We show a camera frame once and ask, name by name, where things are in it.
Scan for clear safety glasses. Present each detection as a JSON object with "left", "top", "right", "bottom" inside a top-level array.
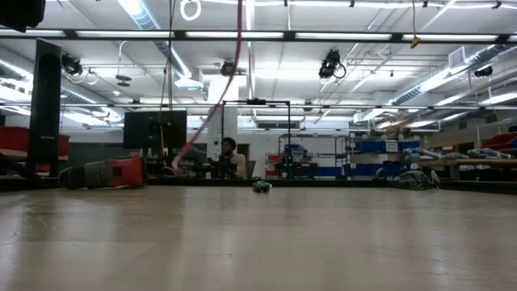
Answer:
[{"left": 389, "top": 168, "right": 442, "bottom": 191}]

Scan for white hanging cable ring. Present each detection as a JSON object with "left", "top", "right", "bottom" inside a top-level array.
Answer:
[{"left": 179, "top": 0, "right": 202, "bottom": 23}]

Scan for rack with red blue bins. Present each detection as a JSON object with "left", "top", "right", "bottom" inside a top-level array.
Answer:
[{"left": 476, "top": 131, "right": 517, "bottom": 152}]

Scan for yellow hanging cord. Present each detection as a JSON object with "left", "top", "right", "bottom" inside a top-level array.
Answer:
[{"left": 410, "top": 0, "right": 422, "bottom": 50}]

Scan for red cord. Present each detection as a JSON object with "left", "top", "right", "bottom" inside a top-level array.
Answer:
[{"left": 158, "top": 0, "right": 244, "bottom": 171}]

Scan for silver air duct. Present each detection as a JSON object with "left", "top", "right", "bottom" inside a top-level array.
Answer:
[{"left": 387, "top": 43, "right": 514, "bottom": 107}]

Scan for grey blue bundle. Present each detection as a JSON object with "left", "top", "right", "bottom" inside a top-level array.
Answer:
[
  {"left": 468, "top": 147, "right": 506, "bottom": 160},
  {"left": 403, "top": 146, "right": 443, "bottom": 160}
]

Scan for metal shelving cart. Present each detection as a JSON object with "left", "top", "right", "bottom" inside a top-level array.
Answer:
[{"left": 264, "top": 135, "right": 348, "bottom": 179}]

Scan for grey black pliers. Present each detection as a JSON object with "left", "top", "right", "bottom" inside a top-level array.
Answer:
[{"left": 251, "top": 180, "right": 273, "bottom": 194}]

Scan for red black power drill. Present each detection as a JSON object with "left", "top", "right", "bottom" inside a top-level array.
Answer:
[{"left": 59, "top": 154, "right": 147, "bottom": 190}]

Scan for LED light bar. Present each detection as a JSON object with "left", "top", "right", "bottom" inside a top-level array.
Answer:
[{"left": 0, "top": 102, "right": 517, "bottom": 112}]

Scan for black monitor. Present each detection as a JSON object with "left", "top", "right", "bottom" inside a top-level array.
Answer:
[{"left": 122, "top": 109, "right": 188, "bottom": 150}]

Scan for black background rig frame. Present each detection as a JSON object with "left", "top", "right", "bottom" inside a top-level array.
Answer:
[{"left": 220, "top": 98, "right": 292, "bottom": 179}]

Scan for red storage bins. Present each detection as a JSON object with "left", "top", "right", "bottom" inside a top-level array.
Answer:
[{"left": 0, "top": 125, "right": 70, "bottom": 162}]

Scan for person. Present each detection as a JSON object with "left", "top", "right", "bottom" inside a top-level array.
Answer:
[{"left": 220, "top": 136, "right": 249, "bottom": 180}]

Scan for wooden top workbench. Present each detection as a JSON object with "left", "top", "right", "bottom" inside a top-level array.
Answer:
[{"left": 419, "top": 157, "right": 517, "bottom": 181}]

